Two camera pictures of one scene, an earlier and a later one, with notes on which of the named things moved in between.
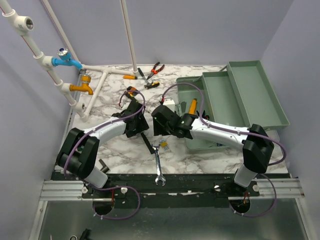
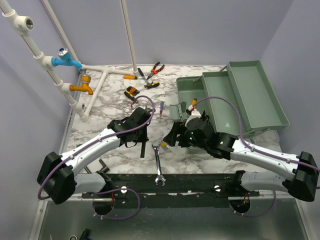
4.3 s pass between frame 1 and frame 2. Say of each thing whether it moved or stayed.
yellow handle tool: stayed
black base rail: stayed
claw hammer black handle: moved
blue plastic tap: stayed
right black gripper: moved
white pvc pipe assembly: stayed
